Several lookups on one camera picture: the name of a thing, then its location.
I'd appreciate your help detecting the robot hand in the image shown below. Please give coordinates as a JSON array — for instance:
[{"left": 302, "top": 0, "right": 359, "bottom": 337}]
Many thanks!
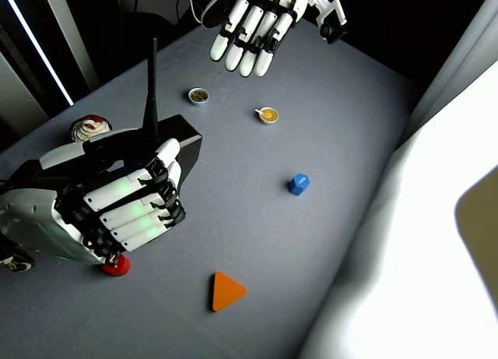
[
  {"left": 201, "top": 0, "right": 312, "bottom": 79},
  {"left": 0, "top": 128, "right": 187, "bottom": 266}
]

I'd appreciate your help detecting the black toy brick phone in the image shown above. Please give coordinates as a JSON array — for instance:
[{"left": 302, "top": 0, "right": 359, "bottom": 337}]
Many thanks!
[{"left": 138, "top": 38, "right": 203, "bottom": 191}]

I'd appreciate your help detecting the red round block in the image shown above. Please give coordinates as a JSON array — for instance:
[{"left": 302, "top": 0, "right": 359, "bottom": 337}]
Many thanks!
[{"left": 102, "top": 254, "right": 132, "bottom": 277}]

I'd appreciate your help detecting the toy cupcake with cream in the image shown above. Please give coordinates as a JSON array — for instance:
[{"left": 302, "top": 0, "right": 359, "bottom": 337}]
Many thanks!
[{"left": 69, "top": 114, "right": 113, "bottom": 143}]

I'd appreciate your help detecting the toy bowl of yellow soup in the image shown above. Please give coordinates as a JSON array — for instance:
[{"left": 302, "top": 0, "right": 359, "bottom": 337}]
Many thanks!
[{"left": 254, "top": 106, "right": 280, "bottom": 125}]

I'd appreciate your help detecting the grey machine housing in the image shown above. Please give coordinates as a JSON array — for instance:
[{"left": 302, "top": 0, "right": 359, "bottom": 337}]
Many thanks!
[{"left": 116, "top": 0, "right": 195, "bottom": 25}]

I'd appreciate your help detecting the toy bowl of green soup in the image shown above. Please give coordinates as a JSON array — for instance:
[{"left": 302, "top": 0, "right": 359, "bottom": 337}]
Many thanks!
[{"left": 188, "top": 87, "right": 211, "bottom": 107}]

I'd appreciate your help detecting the white light strip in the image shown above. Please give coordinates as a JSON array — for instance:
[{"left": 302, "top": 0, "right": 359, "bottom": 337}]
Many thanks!
[{"left": 0, "top": 0, "right": 74, "bottom": 106}]

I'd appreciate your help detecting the blue hexagonal block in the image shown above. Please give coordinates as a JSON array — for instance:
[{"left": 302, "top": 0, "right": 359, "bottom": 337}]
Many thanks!
[{"left": 288, "top": 173, "right": 311, "bottom": 197}]

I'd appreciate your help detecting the orange triangle block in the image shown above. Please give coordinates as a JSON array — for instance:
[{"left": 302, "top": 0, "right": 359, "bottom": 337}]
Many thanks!
[{"left": 212, "top": 271, "right": 249, "bottom": 313}]

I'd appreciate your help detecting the grey table cloth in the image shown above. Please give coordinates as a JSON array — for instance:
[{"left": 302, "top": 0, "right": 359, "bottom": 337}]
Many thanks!
[{"left": 0, "top": 19, "right": 425, "bottom": 359}]

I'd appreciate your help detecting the white fabric backdrop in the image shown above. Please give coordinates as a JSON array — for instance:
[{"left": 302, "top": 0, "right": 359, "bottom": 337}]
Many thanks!
[{"left": 299, "top": 0, "right": 498, "bottom": 359}]

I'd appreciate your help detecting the olive rounded panel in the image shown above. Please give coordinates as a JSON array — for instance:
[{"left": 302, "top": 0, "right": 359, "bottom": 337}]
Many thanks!
[{"left": 454, "top": 167, "right": 498, "bottom": 309}]

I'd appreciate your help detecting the white thin cable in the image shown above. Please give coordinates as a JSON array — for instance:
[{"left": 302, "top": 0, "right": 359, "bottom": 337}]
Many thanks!
[{"left": 186, "top": 0, "right": 203, "bottom": 25}]

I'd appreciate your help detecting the grey frame post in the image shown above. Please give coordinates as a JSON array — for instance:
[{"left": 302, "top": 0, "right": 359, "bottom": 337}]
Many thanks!
[{"left": 40, "top": 0, "right": 100, "bottom": 91}]

